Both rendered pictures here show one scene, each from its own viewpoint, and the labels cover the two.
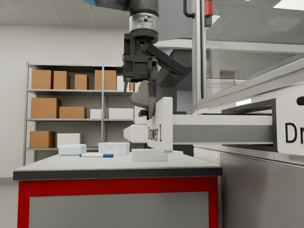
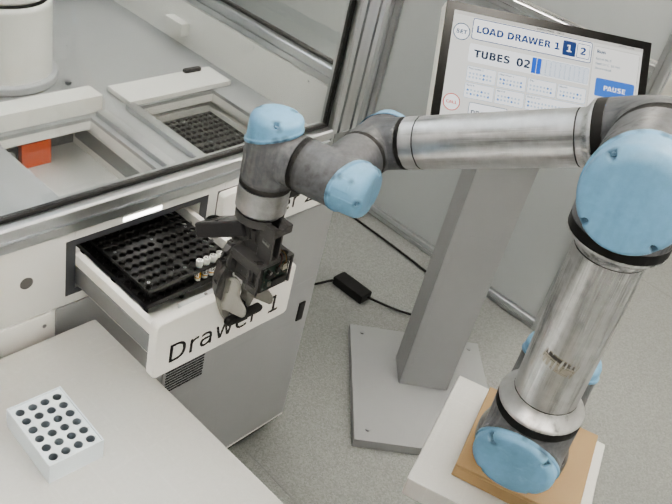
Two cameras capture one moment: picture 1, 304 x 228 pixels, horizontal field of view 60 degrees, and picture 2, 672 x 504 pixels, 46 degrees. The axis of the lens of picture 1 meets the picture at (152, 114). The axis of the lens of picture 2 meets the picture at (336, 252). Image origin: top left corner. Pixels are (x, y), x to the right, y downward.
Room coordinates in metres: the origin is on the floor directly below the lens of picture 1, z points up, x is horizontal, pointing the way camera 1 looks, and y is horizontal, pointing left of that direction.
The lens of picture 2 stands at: (1.28, 0.74, 1.72)
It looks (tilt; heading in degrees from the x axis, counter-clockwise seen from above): 35 degrees down; 222
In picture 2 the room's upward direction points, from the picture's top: 15 degrees clockwise
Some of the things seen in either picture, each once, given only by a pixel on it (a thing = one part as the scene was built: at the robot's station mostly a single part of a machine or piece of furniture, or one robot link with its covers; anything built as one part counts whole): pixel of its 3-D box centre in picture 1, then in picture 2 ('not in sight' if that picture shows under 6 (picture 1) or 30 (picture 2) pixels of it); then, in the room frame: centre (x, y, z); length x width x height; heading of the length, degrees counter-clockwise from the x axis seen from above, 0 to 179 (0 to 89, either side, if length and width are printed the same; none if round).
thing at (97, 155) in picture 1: (96, 155); not in sight; (1.06, 0.22, 0.77); 0.14 x 0.02 x 0.02; 83
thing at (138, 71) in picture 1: (140, 59); (257, 245); (0.65, 0.03, 1.04); 0.09 x 0.08 x 0.12; 97
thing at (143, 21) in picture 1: (144, 27); (264, 196); (0.65, 0.02, 1.12); 0.08 x 0.08 x 0.05
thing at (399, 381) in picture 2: not in sight; (468, 267); (-0.34, -0.21, 0.51); 0.50 x 0.45 x 1.02; 51
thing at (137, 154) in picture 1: (149, 154); (55, 432); (0.95, 0.01, 0.78); 0.12 x 0.08 x 0.04; 95
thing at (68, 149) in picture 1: (73, 149); not in sight; (1.21, 0.36, 0.78); 0.15 x 0.10 x 0.04; 4
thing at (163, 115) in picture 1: (157, 126); (224, 315); (0.66, -0.01, 0.87); 0.29 x 0.02 x 0.11; 7
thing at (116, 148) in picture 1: (114, 148); not in sight; (1.22, 0.17, 0.79); 0.13 x 0.09 x 0.05; 84
